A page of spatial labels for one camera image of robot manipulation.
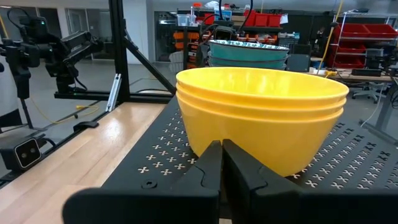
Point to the clear plastic box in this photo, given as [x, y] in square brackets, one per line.
[185, 20]

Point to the black table clamp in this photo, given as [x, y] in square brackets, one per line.
[85, 125]

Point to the red storage bin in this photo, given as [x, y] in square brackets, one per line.
[351, 30]
[261, 19]
[250, 17]
[345, 62]
[274, 20]
[382, 30]
[349, 48]

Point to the black background robot arm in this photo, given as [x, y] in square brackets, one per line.
[74, 40]

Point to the black depth camera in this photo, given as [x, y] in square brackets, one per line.
[28, 153]

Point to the silver aluminium bar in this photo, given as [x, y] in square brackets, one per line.
[114, 90]

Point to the black storage shelf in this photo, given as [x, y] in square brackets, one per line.
[164, 40]

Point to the yellow mini bowl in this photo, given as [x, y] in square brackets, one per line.
[261, 115]
[261, 84]
[264, 146]

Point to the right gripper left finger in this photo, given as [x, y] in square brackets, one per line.
[186, 202]

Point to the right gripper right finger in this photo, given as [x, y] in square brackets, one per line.
[264, 199]

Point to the black perforated metal rack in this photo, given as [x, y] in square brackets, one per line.
[124, 183]

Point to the teal patterned mini bowl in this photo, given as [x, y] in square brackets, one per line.
[248, 63]
[278, 67]
[245, 51]

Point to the black square box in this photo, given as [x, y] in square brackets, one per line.
[298, 62]

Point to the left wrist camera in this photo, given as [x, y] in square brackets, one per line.
[223, 33]

